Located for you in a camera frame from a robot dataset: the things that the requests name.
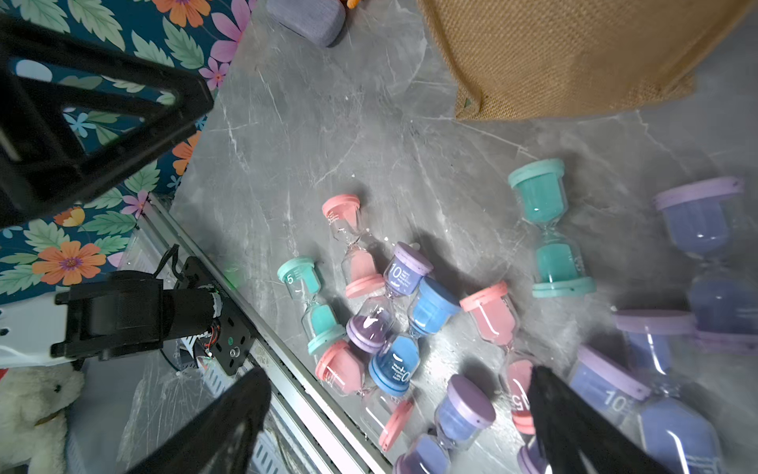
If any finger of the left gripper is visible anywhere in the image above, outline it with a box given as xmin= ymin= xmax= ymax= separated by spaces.
xmin=1 ymin=15 xmax=214 ymax=227

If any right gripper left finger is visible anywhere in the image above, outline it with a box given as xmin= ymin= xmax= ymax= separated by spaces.
xmin=130 ymin=367 xmax=272 ymax=474

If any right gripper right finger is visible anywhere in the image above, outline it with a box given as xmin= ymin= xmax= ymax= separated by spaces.
xmin=528 ymin=365 xmax=666 ymax=473

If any pink hourglass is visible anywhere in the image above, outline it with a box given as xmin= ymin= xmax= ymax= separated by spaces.
xmin=313 ymin=339 xmax=416 ymax=453
xmin=322 ymin=194 xmax=384 ymax=299
xmin=460 ymin=282 xmax=538 ymax=436

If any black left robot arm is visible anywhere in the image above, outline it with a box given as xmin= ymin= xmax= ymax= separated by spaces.
xmin=1 ymin=15 xmax=222 ymax=369

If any purple hourglass right pair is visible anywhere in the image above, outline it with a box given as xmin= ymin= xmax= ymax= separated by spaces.
xmin=568 ymin=345 xmax=724 ymax=473

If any purple hourglass front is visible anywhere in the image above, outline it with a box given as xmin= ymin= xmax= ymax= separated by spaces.
xmin=393 ymin=374 xmax=497 ymax=474

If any teal hourglass front left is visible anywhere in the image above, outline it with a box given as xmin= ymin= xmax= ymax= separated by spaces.
xmin=278 ymin=257 xmax=345 ymax=361

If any teal hourglass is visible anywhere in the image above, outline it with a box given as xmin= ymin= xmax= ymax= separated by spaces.
xmin=278 ymin=257 xmax=345 ymax=361
xmin=507 ymin=158 xmax=596 ymax=299

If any teal hourglass centre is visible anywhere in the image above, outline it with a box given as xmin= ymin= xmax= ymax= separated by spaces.
xmin=507 ymin=158 xmax=596 ymax=299

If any pink hourglass front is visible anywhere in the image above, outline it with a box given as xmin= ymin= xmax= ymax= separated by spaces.
xmin=313 ymin=339 xmax=416 ymax=453

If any blue hourglass centre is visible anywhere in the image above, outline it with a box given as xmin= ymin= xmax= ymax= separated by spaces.
xmin=368 ymin=276 xmax=462 ymax=398

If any white plush toy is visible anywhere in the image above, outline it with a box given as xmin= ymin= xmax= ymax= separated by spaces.
xmin=1 ymin=363 xmax=84 ymax=473

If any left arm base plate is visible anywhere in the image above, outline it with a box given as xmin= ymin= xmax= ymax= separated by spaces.
xmin=178 ymin=257 xmax=260 ymax=376

